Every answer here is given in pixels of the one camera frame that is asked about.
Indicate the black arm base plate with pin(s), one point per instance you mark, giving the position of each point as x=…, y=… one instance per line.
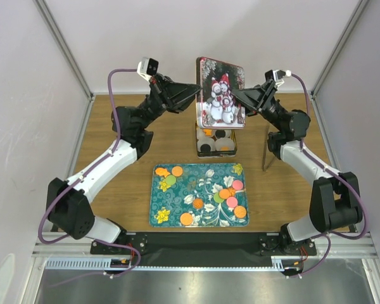
x=207, y=258

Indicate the white paper cupcake liner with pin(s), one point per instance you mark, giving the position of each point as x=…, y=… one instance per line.
x=209, y=141
x=228, y=133
x=200, y=135
x=225, y=144

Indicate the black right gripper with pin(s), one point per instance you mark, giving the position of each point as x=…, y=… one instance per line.
x=258, y=97

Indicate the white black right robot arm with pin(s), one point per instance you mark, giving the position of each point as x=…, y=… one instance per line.
x=335, y=198

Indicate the aluminium frame rail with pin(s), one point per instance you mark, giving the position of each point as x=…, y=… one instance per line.
x=345, y=247

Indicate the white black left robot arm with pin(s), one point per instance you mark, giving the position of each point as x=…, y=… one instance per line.
x=69, y=201

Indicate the white cable duct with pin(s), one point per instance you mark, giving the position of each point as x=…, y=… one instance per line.
x=106, y=264

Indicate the orange fish shaped cookie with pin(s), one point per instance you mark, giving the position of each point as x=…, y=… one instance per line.
x=162, y=172
x=208, y=132

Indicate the orange swirl round cookie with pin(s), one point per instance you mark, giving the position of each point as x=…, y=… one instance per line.
x=198, y=203

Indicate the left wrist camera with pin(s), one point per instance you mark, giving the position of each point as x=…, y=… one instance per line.
x=147, y=68

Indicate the tan dotted round biscuit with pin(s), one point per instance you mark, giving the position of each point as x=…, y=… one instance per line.
x=240, y=212

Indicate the green round sandwich cookie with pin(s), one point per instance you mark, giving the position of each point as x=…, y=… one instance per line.
x=217, y=198

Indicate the black round sandwich cookie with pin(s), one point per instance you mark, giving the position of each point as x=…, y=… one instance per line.
x=205, y=148
x=220, y=134

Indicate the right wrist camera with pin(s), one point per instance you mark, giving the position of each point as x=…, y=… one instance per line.
x=280, y=75

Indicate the orange swirl butter cookie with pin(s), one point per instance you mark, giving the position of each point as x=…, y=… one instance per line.
x=231, y=191

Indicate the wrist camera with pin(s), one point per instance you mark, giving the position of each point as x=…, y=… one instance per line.
x=280, y=75
x=147, y=68

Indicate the teal floral serving tray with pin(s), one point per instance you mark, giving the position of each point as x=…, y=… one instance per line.
x=199, y=180

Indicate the square cookie tin box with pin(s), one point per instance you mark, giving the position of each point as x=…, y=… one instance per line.
x=218, y=154

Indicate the snowman cookie tin lid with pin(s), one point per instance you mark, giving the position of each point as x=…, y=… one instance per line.
x=216, y=107

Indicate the orange round sandwich cookie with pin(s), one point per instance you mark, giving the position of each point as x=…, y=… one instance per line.
x=224, y=194

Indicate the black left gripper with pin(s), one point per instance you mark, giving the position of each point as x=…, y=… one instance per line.
x=168, y=93

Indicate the pink round sandwich cookie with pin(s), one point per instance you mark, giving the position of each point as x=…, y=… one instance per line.
x=237, y=185
x=232, y=202

